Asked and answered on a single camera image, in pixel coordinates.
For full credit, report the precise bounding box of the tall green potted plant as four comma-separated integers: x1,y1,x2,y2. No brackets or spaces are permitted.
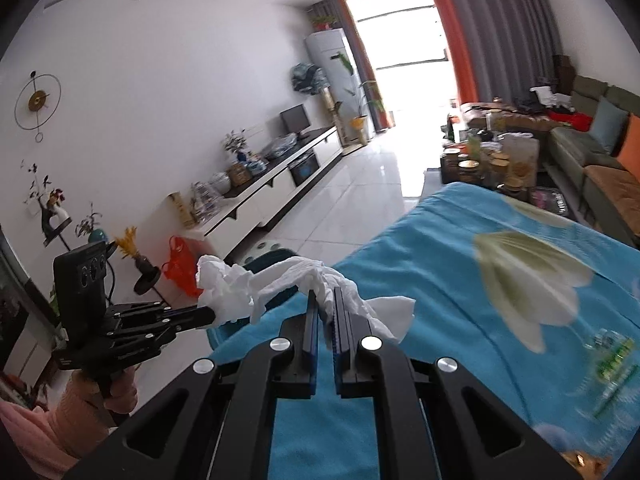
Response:
332,52,383,146

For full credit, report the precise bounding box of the blue grey cushion far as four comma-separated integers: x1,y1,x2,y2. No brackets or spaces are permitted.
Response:
589,96,628,154

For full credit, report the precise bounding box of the grey orange curtain right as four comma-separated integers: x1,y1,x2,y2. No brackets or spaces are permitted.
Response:
434,0,563,104

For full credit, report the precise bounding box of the white tissue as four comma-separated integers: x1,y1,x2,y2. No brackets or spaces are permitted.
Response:
195,255,416,342

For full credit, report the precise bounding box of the blue floral tablecloth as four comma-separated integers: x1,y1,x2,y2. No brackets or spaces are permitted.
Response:
213,182,639,479

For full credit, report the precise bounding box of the gold wrapper near cup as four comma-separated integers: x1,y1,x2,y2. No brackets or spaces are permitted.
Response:
561,450,611,480

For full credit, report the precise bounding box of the orange cushion far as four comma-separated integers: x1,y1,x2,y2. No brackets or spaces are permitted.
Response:
617,114,640,181

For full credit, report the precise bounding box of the small black monitor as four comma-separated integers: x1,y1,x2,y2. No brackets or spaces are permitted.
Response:
280,104,310,138

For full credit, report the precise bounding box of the round wire wall clock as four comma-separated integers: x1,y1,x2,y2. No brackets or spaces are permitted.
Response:
13,70,62,144

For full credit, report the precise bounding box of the orange plastic bag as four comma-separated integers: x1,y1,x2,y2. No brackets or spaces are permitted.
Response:
160,236,202,299

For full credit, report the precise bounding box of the dark green sectional sofa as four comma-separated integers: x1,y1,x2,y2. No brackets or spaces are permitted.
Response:
548,76,639,248

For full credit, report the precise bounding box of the black metal plant stand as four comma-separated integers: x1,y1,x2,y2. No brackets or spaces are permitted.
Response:
42,197,168,304

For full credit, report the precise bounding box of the left window curtain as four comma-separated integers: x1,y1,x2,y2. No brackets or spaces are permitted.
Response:
307,0,390,133

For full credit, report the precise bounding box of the white standing air conditioner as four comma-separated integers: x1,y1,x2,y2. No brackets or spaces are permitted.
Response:
305,28,360,146

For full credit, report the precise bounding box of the white bathroom scale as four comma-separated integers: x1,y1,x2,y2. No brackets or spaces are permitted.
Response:
242,238,282,264

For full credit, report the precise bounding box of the cluttered coffee table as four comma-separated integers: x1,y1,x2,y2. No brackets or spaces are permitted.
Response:
439,116,575,220

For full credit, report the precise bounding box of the green clear snack wrapper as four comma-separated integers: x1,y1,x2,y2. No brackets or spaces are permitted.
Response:
570,328,639,420

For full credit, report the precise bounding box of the pink sleeve left forearm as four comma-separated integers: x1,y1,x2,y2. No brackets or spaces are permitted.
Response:
1,370,108,479

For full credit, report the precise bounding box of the left hand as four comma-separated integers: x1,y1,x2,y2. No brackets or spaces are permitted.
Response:
66,367,138,428

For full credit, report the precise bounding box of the teal plastic trash bin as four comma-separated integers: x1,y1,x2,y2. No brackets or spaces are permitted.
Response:
205,246,302,354

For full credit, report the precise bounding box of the white black tv cabinet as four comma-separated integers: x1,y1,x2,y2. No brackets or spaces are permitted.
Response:
181,127,343,258

